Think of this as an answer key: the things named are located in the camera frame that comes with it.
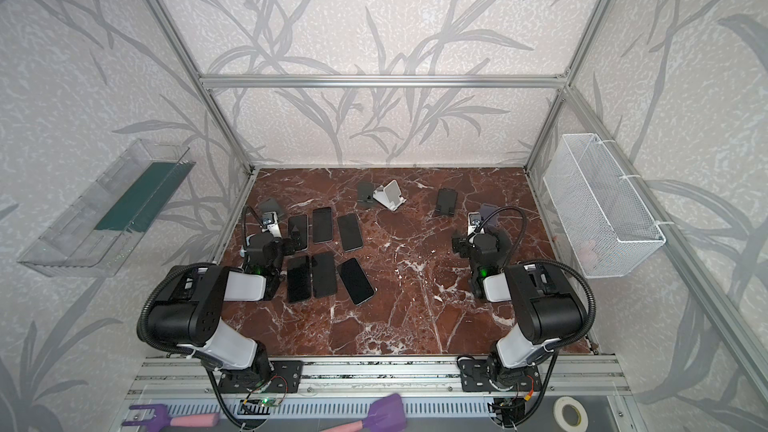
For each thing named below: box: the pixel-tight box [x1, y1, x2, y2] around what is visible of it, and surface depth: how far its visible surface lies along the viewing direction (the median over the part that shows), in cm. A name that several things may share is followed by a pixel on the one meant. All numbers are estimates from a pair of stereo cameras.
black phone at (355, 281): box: [336, 257, 376, 307], surface depth 91 cm
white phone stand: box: [373, 179, 407, 212], surface depth 107 cm
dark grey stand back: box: [357, 182, 376, 209], surface depth 110 cm
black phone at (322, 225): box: [313, 207, 333, 244], surface depth 105 cm
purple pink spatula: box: [320, 393, 407, 432], surface depth 69 cm
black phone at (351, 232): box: [338, 213, 363, 251], surface depth 104 cm
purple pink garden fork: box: [121, 404, 220, 432], surface depth 70 cm
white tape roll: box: [553, 396, 589, 432], surface depth 69 cm
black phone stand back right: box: [435, 188, 458, 216], surface depth 107 cm
